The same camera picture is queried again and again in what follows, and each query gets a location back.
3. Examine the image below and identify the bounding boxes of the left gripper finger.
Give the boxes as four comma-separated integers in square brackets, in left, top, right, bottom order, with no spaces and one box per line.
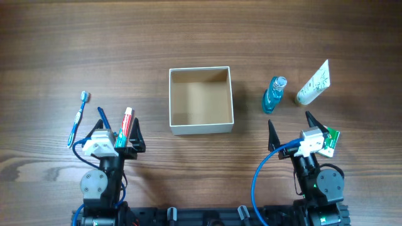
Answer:
[129,117,146,153]
[85,119,104,139]

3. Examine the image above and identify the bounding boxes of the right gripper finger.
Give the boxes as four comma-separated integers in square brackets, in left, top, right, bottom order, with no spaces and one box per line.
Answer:
[305,111,329,137]
[268,119,281,152]

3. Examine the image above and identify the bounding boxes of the red green toothpaste tube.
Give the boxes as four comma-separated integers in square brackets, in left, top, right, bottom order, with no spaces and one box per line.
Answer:
[115,107,133,148]

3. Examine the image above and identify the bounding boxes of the dark blue razor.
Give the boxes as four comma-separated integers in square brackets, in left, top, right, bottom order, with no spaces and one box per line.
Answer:
[97,107,111,129]

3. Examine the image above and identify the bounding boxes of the green soap box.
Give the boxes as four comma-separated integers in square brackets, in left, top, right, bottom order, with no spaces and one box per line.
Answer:
[318,126,340,158]

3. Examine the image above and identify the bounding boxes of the blue white toothbrush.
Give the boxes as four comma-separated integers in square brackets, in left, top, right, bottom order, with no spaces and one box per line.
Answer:
[67,91,90,148]

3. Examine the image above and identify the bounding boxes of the white cream tube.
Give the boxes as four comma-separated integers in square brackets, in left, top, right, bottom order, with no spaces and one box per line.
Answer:
[295,60,330,105]

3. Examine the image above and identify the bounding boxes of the blue mouthwash bottle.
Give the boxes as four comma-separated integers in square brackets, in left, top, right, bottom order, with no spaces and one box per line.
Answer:
[262,77,287,114]

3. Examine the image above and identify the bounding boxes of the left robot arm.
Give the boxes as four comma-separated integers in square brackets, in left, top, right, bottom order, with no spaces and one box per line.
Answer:
[71,118,146,226]

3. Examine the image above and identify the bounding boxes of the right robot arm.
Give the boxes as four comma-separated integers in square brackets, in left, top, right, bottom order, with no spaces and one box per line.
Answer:
[263,111,350,226]

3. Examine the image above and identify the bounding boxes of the white cardboard box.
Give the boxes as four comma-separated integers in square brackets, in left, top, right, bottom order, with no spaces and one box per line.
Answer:
[169,66,234,136]

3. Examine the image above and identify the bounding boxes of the right blue cable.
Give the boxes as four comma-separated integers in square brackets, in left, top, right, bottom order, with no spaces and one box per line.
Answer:
[250,137,305,226]

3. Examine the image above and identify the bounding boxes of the blue cable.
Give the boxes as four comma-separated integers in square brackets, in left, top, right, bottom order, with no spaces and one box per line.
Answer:
[250,137,305,226]
[71,137,127,226]

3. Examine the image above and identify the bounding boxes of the left blue cable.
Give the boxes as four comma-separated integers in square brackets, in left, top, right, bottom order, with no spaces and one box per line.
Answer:
[71,137,127,226]

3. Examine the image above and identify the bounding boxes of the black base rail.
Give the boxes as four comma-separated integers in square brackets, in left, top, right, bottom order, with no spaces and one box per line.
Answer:
[71,205,351,225]

